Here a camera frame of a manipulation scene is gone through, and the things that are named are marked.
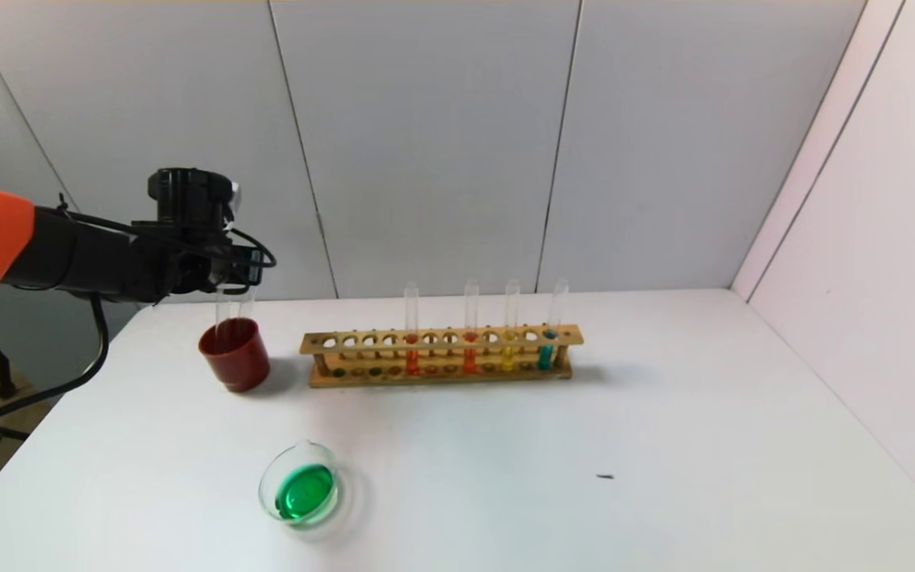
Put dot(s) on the yellow pigment test tube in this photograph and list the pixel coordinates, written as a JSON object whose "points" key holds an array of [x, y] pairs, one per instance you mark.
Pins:
{"points": [[222, 318], [507, 359]]}

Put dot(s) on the wooden test tube rack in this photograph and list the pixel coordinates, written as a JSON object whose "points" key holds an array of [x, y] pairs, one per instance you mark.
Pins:
{"points": [[442, 339]]}

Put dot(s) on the orange pigment test tube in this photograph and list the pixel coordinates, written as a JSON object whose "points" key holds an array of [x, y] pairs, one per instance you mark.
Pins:
{"points": [[469, 360], [412, 361]]}

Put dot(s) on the blue pigment test tube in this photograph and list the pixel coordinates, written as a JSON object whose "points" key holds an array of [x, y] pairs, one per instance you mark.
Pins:
{"points": [[246, 306], [544, 357]]}

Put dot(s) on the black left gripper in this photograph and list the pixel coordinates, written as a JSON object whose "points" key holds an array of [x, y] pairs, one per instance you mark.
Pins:
{"points": [[229, 274]]}

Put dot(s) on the red plastic cup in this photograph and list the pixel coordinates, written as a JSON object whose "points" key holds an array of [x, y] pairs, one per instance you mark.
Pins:
{"points": [[235, 361]]}

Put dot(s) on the orange and black left arm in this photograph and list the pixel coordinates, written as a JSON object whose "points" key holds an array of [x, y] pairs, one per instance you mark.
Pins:
{"points": [[44, 254]]}

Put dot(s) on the clear glass beaker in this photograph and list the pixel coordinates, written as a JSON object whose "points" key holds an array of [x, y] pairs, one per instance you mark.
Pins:
{"points": [[305, 492]]}

